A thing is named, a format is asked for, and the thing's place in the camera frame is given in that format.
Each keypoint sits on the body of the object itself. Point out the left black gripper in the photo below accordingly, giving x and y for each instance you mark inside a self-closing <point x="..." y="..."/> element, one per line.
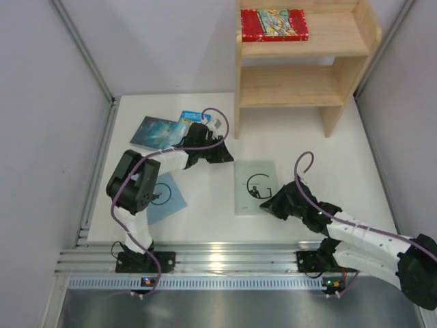
<point x="212" y="150"/>

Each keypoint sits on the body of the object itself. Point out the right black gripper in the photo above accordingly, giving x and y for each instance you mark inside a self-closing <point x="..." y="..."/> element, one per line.
<point x="283" y="202"/>

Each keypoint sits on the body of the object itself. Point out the pale green Great Gatsby book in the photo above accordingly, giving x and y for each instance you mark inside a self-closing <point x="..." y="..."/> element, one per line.
<point x="255" y="182"/>

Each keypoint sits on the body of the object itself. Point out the red illustrated book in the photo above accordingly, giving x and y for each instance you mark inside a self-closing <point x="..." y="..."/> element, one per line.
<point x="271" y="25"/>

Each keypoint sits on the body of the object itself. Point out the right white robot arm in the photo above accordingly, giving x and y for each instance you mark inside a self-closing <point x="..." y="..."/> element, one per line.
<point x="409" y="264"/>

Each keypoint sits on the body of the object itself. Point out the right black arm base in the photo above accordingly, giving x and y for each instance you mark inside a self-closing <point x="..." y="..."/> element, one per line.
<point x="309" y="262"/>

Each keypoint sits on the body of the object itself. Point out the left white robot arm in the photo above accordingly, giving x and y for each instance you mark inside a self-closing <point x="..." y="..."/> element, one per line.
<point x="131" y="186"/>

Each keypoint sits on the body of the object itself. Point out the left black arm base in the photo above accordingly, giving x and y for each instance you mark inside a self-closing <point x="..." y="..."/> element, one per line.
<point x="128" y="262"/>

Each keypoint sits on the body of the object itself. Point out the bright blue illustrated book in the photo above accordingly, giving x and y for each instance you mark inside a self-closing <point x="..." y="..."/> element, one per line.
<point x="189" y="117"/>

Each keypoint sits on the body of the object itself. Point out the light blue Gatsby book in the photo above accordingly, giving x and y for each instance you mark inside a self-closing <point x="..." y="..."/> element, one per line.
<point x="169" y="199"/>

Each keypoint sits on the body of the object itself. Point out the dark blue ocean book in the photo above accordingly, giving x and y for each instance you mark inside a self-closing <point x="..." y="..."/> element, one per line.
<point x="158" y="134"/>

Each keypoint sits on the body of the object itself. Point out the wooden two-tier shelf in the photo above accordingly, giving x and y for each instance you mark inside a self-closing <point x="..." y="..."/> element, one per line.
<point x="322" y="72"/>

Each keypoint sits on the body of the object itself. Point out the left aluminium frame post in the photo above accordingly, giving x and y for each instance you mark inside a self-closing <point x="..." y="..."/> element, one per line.
<point x="80" y="45"/>

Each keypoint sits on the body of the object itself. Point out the aluminium frame post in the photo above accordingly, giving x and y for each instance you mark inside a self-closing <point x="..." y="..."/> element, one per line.
<point x="80" y="45"/>
<point x="402" y="14"/>

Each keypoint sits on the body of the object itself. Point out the aluminium mounting rail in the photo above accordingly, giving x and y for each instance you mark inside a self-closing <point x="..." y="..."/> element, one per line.
<point x="224" y="246"/>

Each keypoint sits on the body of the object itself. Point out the slotted grey cable duct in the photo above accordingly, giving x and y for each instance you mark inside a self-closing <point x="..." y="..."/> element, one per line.
<point x="204" y="283"/>

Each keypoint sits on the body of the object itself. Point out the right aluminium frame post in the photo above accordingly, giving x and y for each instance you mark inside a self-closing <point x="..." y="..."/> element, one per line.
<point x="402" y="14"/>

